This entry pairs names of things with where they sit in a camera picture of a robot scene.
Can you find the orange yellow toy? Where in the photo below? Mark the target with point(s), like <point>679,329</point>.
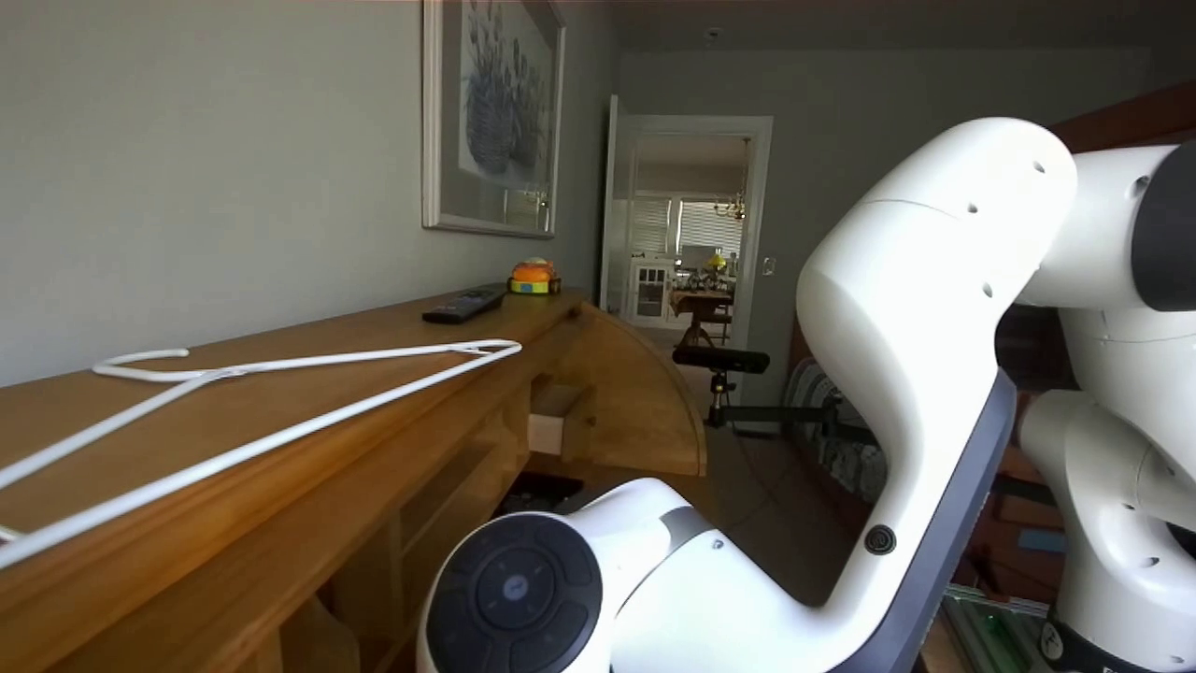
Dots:
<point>536,279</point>

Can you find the small wooden desk drawer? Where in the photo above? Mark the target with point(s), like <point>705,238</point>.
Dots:
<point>559,420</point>

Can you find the black remote control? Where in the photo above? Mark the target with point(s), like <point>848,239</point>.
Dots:
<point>465,304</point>

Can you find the wooden roll-top desk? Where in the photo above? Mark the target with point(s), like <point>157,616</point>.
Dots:
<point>323,552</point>

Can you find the green circuit board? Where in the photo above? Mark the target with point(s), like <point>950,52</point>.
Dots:
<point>994,635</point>

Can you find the framed wall picture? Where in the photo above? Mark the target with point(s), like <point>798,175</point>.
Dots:
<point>491,113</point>

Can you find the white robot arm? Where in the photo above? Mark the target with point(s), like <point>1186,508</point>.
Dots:
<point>989,291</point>

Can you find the white plastic clothes hanger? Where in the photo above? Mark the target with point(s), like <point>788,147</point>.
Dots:
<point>143,427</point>

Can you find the black camera on boom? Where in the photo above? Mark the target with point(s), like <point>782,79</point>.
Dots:
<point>721,361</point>

